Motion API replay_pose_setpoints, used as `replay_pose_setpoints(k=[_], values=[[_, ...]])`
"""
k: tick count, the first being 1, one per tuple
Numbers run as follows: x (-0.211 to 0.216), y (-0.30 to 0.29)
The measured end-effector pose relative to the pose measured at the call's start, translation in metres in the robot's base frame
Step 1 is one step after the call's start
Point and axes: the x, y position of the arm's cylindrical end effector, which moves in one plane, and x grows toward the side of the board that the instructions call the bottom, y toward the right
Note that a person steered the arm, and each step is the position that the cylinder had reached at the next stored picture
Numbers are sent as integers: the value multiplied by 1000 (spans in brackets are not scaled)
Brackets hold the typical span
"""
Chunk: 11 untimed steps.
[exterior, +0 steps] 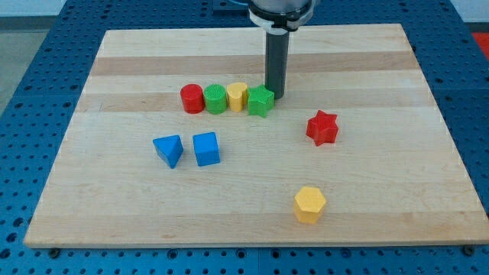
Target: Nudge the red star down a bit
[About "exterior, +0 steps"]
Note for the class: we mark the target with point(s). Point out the blue cube block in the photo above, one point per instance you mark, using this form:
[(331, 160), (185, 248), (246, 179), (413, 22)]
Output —
[(206, 149)]

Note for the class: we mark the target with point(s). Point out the red star block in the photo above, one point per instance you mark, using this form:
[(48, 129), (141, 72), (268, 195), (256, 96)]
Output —
[(322, 128)]

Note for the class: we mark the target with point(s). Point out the blue triangular prism block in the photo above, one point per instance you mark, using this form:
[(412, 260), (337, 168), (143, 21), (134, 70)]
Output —
[(169, 149)]

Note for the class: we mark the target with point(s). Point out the yellow hexagon block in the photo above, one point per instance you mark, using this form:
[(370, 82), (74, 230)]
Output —
[(309, 204)]

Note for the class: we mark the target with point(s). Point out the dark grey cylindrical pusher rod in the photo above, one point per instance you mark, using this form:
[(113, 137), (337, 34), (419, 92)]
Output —
[(276, 54)]

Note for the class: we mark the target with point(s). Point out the green star block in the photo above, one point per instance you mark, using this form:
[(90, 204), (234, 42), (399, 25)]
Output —
[(260, 101)]

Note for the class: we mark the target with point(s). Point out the light wooden board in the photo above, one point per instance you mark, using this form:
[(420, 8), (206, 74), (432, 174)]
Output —
[(392, 177)]

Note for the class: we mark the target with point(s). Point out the red cylinder block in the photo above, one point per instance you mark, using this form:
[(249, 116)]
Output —
[(192, 98)]

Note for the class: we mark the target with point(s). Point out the green cylinder block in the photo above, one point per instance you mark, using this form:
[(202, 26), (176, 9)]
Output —
[(215, 99)]

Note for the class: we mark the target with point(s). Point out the yellow heart block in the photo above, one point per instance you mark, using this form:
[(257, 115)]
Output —
[(237, 94)]

